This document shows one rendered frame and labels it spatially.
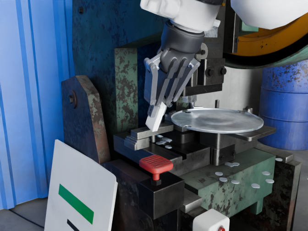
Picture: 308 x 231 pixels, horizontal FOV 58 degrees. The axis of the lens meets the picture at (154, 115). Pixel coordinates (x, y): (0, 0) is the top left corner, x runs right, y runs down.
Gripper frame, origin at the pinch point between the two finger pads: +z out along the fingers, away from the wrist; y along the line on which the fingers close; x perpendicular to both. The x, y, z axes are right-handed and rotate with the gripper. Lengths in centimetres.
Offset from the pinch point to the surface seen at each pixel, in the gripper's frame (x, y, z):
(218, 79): 12.5, 34.8, 1.2
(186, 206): -13.6, 6.6, 18.9
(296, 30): 12, 66, -17
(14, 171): 94, -7, 115
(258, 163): -10.2, 42.0, 19.6
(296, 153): 27, 228, 107
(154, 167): -6.9, -2.1, 8.6
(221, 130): -3.2, 23.0, 7.0
